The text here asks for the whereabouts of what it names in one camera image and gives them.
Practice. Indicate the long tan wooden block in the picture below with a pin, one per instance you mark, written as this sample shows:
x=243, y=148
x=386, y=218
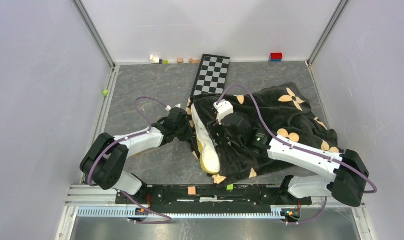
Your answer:
x=194, y=61

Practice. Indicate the black floral pillowcase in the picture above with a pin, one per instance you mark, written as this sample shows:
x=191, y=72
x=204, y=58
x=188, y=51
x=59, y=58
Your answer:
x=282, y=108

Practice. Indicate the grey slotted cable duct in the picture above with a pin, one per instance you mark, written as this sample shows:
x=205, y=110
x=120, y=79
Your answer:
x=131, y=212

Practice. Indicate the black white checkerboard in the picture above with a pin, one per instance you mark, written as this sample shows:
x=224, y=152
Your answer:
x=211, y=75

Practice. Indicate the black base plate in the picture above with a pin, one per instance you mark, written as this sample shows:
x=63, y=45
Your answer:
x=209, y=199

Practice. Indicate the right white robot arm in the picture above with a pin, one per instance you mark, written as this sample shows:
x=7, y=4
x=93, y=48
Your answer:
x=342, y=176

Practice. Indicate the green cube on base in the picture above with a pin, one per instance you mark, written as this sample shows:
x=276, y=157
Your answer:
x=229, y=187

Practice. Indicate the red block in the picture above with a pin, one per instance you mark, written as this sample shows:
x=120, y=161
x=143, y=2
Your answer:
x=275, y=57

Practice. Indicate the tan wooden cube on base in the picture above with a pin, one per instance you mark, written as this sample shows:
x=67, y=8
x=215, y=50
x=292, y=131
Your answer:
x=191, y=190

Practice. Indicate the white wooden block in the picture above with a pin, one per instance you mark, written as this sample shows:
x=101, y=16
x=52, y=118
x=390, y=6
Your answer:
x=153, y=59

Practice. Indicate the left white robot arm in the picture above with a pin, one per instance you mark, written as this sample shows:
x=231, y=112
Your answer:
x=104, y=162

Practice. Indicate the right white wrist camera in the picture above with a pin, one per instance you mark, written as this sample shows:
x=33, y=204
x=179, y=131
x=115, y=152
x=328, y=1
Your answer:
x=223, y=108

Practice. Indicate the white yellow-edged pillow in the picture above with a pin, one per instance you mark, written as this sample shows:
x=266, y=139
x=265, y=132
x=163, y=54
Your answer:
x=209, y=160

